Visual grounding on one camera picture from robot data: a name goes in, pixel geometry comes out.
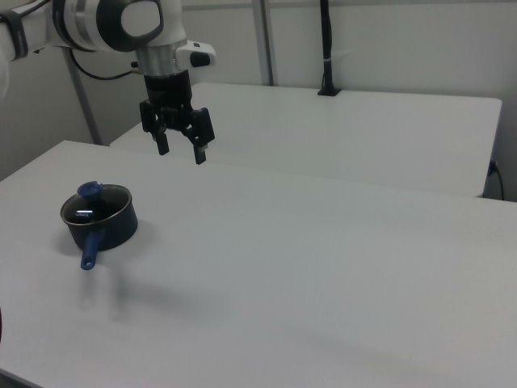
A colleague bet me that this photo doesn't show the black pole with clamp base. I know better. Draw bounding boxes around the black pole with clamp base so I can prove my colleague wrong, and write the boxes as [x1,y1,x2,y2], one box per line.
[317,0,343,97]

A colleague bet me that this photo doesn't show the white rectangular table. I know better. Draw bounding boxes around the white rectangular table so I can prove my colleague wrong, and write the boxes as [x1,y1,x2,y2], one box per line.
[109,82,503,198]

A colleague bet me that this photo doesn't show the black cable at wall socket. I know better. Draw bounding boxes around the black cable at wall socket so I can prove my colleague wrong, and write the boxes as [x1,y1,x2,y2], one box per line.
[489,160,506,200]

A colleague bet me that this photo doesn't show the glass lid with blue knob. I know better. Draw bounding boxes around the glass lid with blue knob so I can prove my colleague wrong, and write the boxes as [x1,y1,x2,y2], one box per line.
[61,180,129,225]

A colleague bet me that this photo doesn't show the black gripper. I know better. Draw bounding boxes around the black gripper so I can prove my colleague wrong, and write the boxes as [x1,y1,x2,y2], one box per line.
[139,70,216,166]

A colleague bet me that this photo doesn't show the dark saucepan with blue handle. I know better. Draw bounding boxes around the dark saucepan with blue handle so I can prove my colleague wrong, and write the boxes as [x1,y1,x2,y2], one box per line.
[60,184,139,271]

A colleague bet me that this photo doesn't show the thin dark gripper cable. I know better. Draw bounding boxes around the thin dark gripper cable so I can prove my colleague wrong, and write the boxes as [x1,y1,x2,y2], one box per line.
[69,48,146,81]

